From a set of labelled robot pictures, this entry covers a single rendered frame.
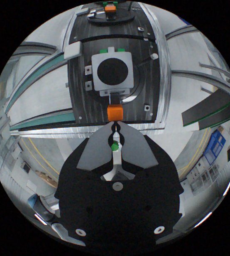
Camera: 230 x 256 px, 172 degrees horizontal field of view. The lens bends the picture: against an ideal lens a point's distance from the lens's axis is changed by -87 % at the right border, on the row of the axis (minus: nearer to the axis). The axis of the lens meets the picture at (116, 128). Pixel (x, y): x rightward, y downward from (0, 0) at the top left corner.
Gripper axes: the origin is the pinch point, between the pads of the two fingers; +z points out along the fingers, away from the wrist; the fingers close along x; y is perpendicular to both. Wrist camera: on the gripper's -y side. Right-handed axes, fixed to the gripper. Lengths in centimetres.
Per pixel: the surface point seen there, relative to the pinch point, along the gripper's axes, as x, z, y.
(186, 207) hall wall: 530, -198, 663
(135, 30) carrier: 6.4, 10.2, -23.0
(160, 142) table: 24.1, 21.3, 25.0
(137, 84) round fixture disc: 5.2, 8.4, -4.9
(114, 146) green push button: -0.9, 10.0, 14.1
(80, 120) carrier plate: -10.2, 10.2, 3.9
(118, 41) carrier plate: 1.5, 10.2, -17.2
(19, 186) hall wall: -756, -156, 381
